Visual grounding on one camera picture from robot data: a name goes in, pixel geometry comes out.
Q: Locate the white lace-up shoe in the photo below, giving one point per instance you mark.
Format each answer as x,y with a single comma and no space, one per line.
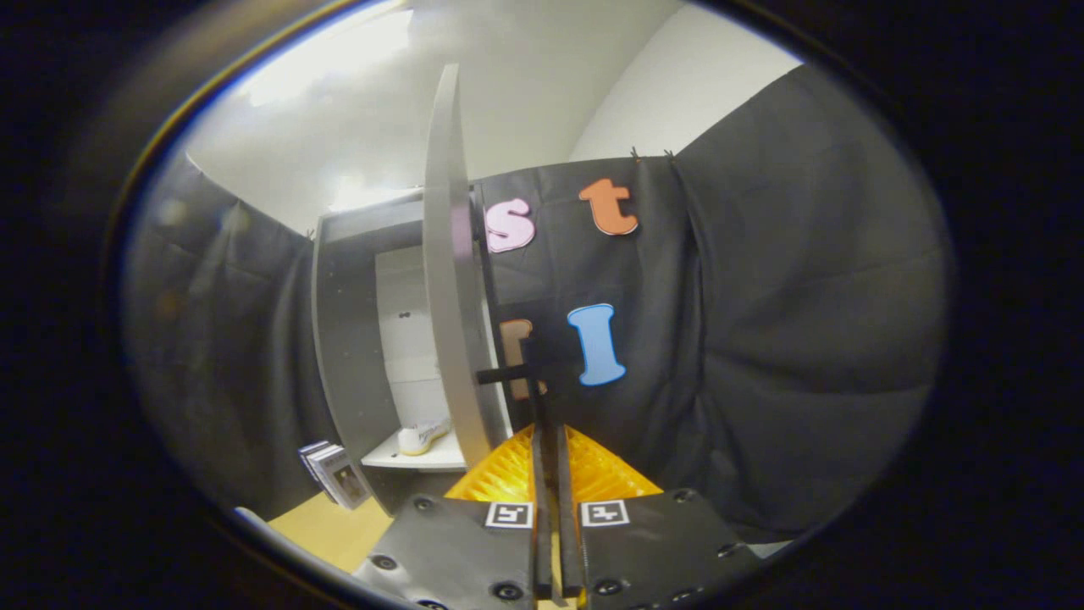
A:
422,438

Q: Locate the black backdrop cloth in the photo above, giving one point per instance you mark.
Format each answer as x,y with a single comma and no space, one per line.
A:
762,339

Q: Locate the white shoe cabinet door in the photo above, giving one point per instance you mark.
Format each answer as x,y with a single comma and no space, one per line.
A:
449,296

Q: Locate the grey shoe cabinet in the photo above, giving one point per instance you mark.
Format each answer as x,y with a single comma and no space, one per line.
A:
347,339

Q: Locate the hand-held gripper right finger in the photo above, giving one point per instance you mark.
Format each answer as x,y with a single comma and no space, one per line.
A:
660,542

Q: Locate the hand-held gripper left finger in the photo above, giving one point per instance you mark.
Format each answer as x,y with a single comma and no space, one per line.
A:
457,551

